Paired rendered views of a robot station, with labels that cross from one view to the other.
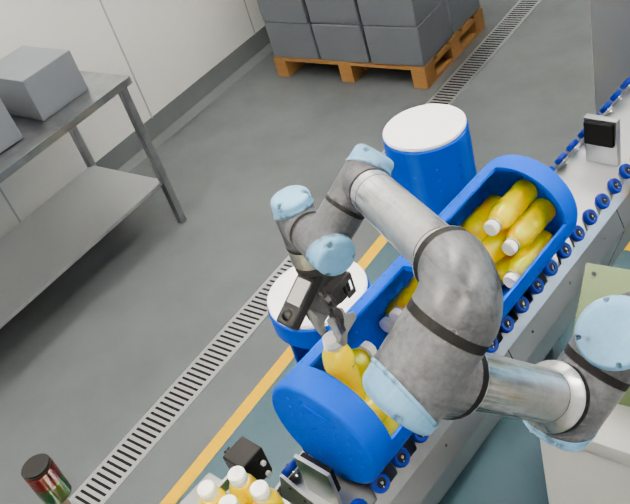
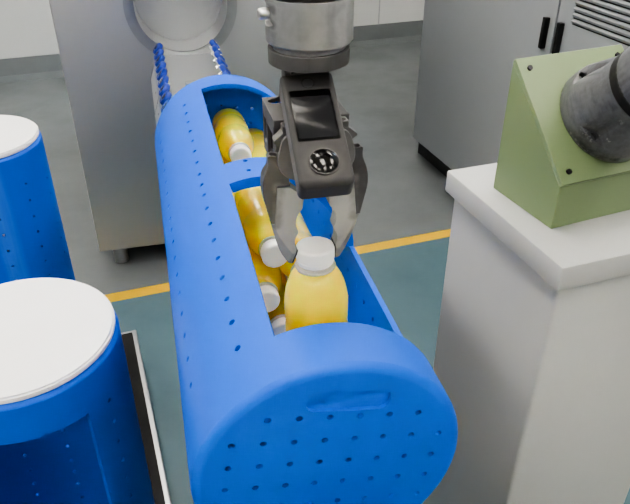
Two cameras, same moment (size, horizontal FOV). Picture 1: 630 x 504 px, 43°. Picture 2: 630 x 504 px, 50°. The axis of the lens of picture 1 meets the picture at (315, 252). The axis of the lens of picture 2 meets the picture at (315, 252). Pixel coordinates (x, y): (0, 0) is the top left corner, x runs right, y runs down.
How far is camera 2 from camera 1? 1.32 m
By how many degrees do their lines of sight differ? 53
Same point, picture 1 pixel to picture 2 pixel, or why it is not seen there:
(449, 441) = not seen: hidden behind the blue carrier
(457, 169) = (46, 182)
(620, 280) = (557, 66)
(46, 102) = not seen: outside the picture
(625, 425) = not seen: outside the picture
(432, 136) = (2, 141)
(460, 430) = not seen: hidden behind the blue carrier
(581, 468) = (595, 317)
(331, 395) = (375, 346)
